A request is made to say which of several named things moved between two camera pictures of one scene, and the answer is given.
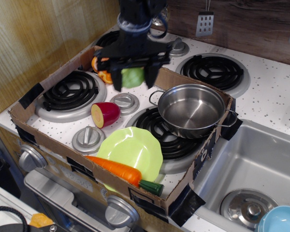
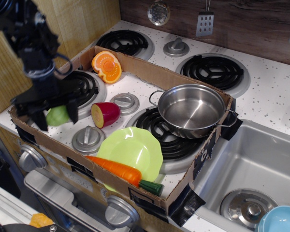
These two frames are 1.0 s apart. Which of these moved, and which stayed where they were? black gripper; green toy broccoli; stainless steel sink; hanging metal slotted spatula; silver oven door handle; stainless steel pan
Moved: green toy broccoli; black gripper
Stayed: stainless steel pan; stainless steel sink; hanging metal slotted spatula; silver oven door handle
